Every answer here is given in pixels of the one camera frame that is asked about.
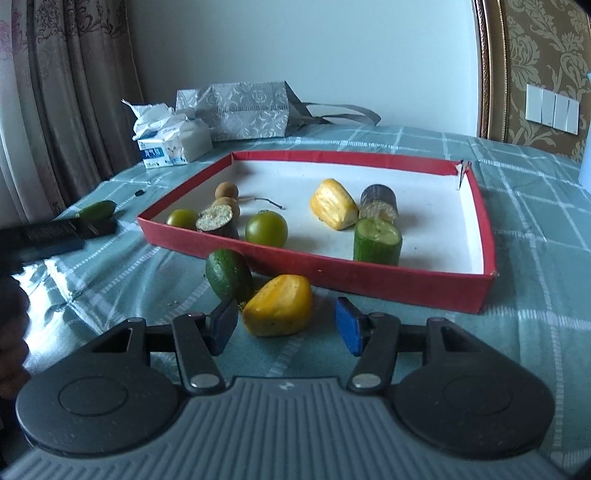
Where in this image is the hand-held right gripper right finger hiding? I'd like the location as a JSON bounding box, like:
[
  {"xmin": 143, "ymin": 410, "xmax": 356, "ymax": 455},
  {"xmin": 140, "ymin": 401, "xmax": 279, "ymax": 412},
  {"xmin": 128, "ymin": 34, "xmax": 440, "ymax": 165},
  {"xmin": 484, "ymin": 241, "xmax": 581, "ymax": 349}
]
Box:
[{"xmin": 335, "ymin": 296, "xmax": 481, "ymax": 394}]

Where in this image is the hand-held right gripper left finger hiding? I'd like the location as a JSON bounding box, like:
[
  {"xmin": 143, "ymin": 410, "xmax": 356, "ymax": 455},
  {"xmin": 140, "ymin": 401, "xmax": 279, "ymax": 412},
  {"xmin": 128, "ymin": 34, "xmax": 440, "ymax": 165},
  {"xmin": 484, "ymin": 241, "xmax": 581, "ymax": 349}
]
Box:
[{"xmin": 90, "ymin": 298, "xmax": 238, "ymax": 394}]

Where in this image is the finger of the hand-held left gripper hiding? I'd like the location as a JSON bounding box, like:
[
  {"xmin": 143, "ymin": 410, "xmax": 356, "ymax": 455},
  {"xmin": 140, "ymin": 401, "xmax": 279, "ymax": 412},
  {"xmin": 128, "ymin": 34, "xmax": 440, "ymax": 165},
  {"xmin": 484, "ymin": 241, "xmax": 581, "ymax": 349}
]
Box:
[
  {"xmin": 75, "ymin": 216, "xmax": 117, "ymax": 238},
  {"xmin": 0, "ymin": 220, "xmax": 85, "ymax": 265}
]

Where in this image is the yellow jackfruit piece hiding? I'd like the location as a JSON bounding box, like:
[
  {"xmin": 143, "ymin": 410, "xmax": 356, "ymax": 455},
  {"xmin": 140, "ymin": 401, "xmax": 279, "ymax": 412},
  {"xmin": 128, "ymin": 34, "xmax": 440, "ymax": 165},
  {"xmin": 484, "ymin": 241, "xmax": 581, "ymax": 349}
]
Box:
[{"xmin": 242, "ymin": 274, "xmax": 314, "ymax": 337}]

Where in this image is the large green tomato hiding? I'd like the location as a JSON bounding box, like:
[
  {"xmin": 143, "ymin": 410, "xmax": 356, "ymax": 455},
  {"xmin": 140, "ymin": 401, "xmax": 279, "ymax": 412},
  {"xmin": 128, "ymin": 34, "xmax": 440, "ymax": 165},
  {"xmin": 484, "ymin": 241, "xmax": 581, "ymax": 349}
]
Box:
[{"xmin": 245, "ymin": 210, "xmax": 289, "ymax": 247}]

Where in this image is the shallow red cardboard box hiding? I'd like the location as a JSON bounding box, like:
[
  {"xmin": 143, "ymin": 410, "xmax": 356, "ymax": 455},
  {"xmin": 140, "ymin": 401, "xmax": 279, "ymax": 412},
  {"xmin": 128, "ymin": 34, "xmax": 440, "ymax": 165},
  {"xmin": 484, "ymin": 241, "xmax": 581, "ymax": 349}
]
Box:
[{"xmin": 137, "ymin": 150, "xmax": 498, "ymax": 315}]

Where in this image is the yellow corn piece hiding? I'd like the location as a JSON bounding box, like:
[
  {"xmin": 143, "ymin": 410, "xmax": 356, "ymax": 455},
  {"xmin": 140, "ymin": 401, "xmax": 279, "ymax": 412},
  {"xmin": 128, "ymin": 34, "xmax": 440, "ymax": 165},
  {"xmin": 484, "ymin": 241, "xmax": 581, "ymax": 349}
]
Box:
[{"xmin": 309, "ymin": 178, "xmax": 360, "ymax": 232}]

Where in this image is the dark eggplant chunk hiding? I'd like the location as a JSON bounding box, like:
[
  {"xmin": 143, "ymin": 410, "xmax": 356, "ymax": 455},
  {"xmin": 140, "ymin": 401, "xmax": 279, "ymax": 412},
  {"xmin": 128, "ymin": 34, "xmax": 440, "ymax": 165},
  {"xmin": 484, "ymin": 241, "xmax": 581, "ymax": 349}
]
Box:
[{"xmin": 359, "ymin": 184, "xmax": 400, "ymax": 223}]

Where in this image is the person's left hand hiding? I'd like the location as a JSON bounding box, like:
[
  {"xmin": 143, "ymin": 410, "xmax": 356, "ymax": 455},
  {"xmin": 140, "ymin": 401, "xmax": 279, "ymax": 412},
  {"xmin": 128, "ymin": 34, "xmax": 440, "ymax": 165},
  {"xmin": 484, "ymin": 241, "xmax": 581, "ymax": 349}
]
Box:
[{"xmin": 0, "ymin": 274, "xmax": 32, "ymax": 400}]

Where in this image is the green cucumber end piece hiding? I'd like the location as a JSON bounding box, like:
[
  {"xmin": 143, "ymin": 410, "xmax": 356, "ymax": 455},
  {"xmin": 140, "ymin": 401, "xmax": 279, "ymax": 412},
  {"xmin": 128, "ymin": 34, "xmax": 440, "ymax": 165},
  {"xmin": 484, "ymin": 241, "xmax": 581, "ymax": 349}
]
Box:
[{"xmin": 75, "ymin": 200, "xmax": 118, "ymax": 221}]

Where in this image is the dark green oval fruit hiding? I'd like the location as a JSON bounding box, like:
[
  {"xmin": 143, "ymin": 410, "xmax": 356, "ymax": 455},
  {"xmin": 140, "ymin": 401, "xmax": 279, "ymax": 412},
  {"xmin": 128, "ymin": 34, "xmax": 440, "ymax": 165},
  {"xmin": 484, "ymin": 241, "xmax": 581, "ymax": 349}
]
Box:
[{"xmin": 205, "ymin": 248, "xmax": 254, "ymax": 303}]

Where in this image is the small green tomato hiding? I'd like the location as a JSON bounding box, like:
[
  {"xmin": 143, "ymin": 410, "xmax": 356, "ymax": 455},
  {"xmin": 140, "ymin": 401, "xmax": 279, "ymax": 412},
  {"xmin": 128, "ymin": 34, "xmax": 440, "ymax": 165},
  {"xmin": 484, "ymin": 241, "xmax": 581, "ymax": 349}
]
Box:
[{"xmin": 165, "ymin": 209, "xmax": 200, "ymax": 230}]

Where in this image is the thick green cucumber piece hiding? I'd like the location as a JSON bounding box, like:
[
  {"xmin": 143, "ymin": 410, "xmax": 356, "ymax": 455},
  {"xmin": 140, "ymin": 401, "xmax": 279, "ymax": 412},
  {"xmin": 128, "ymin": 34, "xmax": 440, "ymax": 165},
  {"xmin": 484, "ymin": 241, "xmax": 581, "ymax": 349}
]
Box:
[{"xmin": 353, "ymin": 218, "xmax": 403, "ymax": 267}]

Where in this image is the soft tissue pack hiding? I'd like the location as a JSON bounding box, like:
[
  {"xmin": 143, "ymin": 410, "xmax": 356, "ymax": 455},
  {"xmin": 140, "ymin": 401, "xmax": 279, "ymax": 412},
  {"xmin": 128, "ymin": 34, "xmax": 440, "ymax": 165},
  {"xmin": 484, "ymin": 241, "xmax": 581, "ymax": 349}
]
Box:
[{"xmin": 121, "ymin": 99, "xmax": 214, "ymax": 170}]

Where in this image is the thin longan twig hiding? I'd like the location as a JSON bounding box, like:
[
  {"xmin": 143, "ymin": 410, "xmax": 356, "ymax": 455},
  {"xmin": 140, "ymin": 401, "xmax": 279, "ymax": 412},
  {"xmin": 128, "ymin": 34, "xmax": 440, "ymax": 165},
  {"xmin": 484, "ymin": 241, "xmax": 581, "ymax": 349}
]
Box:
[{"xmin": 240, "ymin": 196, "xmax": 286, "ymax": 210}]

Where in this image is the brown patterned curtain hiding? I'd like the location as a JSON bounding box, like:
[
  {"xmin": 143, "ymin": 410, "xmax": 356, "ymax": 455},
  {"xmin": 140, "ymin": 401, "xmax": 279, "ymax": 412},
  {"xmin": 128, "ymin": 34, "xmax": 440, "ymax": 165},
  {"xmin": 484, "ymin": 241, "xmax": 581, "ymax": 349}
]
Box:
[{"xmin": 0, "ymin": 0, "xmax": 145, "ymax": 222}]

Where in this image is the grey patterned gift bag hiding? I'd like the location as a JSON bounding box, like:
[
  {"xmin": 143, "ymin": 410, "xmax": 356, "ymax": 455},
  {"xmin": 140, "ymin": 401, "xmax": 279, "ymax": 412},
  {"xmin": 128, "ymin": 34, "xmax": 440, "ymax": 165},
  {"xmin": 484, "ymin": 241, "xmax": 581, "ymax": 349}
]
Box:
[{"xmin": 175, "ymin": 80, "xmax": 382, "ymax": 141}]

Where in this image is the light blue electric kettle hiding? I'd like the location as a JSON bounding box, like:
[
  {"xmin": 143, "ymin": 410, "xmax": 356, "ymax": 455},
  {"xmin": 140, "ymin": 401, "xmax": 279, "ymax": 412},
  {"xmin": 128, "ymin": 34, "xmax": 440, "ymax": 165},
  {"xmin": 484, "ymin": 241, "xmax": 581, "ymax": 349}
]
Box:
[{"xmin": 578, "ymin": 69, "xmax": 591, "ymax": 188}]

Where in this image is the white wall switch panel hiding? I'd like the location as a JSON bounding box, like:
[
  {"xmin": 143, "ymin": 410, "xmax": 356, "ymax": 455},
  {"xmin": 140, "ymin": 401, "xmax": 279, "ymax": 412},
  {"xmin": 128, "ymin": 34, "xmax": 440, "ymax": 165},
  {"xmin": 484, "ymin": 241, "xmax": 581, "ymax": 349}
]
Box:
[{"xmin": 525, "ymin": 84, "xmax": 581, "ymax": 136}]

